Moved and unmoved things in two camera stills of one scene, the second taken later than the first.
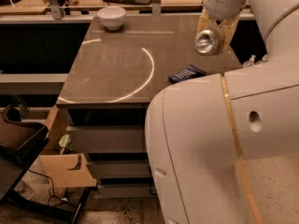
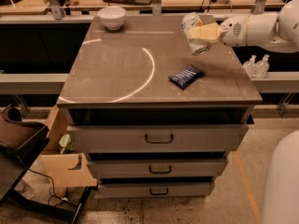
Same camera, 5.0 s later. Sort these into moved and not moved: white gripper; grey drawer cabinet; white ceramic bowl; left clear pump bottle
Moved: white gripper
Not moved: left clear pump bottle; white ceramic bowl; grey drawer cabinet
